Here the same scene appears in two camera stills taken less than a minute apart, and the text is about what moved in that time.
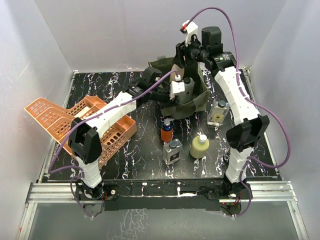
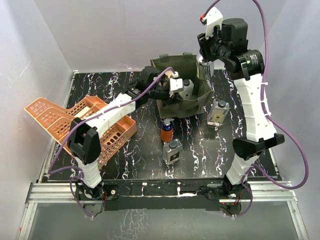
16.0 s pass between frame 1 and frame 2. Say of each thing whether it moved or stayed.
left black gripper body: stayed
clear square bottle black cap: stayed
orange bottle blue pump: stayed
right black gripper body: moved
